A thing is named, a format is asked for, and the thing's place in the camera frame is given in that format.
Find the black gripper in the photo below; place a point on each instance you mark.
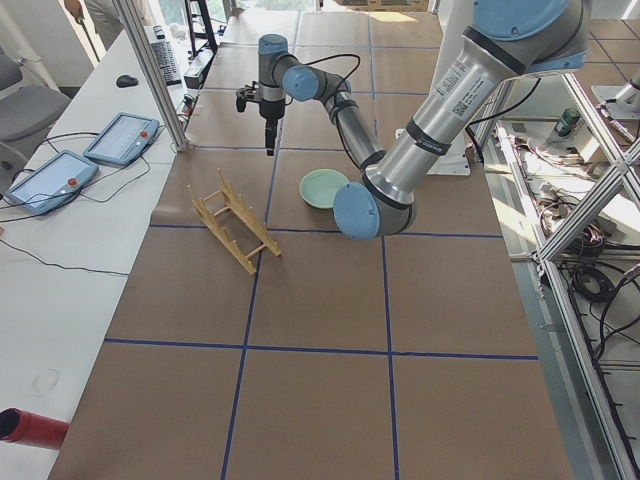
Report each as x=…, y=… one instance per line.
x=270, y=112

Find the pale green plate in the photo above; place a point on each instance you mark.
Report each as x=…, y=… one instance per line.
x=318, y=188

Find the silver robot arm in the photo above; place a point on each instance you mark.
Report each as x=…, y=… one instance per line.
x=504, y=40

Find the wooden dish rack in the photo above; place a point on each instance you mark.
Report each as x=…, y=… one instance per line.
x=224, y=212

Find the black keyboard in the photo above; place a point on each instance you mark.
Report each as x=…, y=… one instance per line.
x=167, y=62

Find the upper blue teach pendant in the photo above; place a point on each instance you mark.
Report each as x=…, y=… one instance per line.
x=123, y=140

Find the blue teach pendant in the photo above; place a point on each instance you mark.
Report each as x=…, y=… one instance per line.
x=52, y=184
x=123, y=140

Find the black computer mouse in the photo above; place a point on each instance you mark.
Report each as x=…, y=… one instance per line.
x=126, y=81

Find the person in beige shirt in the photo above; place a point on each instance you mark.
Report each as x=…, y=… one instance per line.
x=103, y=14

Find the lower blue teach pendant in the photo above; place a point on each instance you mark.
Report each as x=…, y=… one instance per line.
x=52, y=184

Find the grey office chair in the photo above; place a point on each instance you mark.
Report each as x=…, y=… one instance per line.
x=27, y=116

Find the red cylinder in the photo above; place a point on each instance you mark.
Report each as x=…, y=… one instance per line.
x=26, y=428

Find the aluminium frame post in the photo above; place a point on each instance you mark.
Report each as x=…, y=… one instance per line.
x=137, y=35

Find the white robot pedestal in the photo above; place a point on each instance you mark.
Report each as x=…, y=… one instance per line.
x=465, y=76

